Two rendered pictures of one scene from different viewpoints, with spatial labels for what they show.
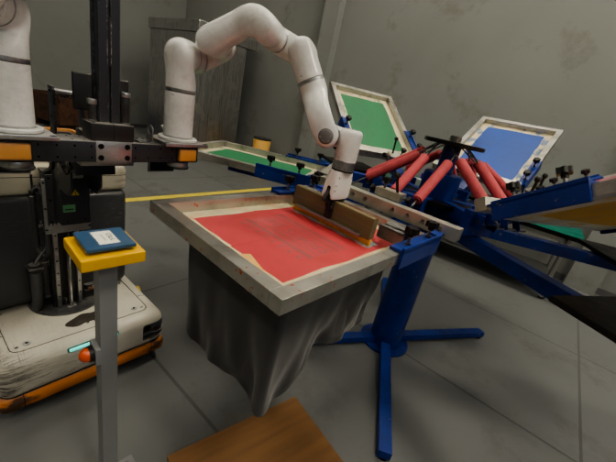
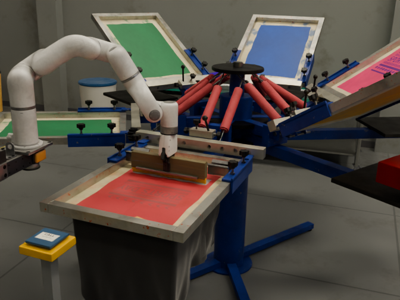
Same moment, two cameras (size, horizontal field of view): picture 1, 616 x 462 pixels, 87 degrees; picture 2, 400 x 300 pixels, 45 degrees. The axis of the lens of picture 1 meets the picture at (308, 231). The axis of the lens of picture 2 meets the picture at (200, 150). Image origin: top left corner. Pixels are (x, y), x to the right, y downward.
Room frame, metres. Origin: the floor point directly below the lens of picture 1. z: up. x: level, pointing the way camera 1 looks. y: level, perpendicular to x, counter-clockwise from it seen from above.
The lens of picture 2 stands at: (-0.85, 0.40, 1.76)
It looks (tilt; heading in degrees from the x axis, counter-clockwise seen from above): 18 degrees down; 343
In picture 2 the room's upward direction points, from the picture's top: 1 degrees clockwise
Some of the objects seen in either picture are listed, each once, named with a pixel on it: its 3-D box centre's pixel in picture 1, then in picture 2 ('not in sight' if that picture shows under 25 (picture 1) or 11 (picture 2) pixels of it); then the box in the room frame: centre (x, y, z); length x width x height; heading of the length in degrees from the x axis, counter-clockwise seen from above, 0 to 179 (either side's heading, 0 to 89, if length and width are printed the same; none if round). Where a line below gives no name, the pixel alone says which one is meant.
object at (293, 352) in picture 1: (328, 323); (196, 247); (0.85, -0.13, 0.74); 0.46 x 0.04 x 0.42; 141
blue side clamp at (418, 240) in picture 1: (415, 247); (237, 174); (1.04, -0.37, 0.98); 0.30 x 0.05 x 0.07; 141
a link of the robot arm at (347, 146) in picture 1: (337, 142); (159, 113); (1.13, -0.03, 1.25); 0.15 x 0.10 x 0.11; 87
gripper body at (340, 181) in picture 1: (338, 182); (168, 142); (1.11, -0.07, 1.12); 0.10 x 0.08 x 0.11; 141
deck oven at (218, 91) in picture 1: (199, 92); not in sight; (7.02, 2.78, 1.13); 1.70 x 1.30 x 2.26; 55
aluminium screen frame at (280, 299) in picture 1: (308, 226); (157, 183); (1.02, 0.00, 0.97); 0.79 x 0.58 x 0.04; 141
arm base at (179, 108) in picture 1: (176, 115); (21, 126); (1.15, 0.53, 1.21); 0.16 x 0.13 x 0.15; 55
